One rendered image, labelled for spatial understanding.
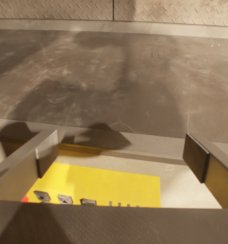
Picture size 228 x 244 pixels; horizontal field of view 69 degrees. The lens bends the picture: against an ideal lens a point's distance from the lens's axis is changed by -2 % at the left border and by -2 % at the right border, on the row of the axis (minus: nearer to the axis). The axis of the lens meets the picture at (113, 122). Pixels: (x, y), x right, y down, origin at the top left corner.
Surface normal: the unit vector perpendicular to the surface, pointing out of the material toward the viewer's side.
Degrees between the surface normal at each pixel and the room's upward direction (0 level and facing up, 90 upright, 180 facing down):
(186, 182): 0
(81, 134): 90
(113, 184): 90
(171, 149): 90
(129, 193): 90
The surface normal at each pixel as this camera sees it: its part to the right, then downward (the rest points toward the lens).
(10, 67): 0.00, -0.76
